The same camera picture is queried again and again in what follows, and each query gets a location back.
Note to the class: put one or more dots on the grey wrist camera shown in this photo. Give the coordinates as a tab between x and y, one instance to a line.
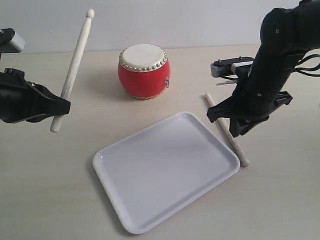
227	67
10	41

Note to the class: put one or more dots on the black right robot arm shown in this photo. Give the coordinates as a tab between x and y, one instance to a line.
286	35

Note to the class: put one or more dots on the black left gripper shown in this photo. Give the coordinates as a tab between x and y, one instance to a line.
22	100

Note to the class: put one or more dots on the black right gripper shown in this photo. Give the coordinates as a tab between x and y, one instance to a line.
258	94

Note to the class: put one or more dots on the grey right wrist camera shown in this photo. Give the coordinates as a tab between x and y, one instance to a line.
227	67

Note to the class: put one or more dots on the wooden drumstick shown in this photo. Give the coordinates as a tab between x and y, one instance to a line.
236	146
77	55

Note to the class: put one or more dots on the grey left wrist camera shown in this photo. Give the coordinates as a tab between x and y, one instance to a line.
10	41

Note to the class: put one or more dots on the white rectangular plastic tray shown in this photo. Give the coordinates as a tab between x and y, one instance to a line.
156	172

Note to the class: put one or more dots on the small red drum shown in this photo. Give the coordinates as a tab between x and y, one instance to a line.
144	70

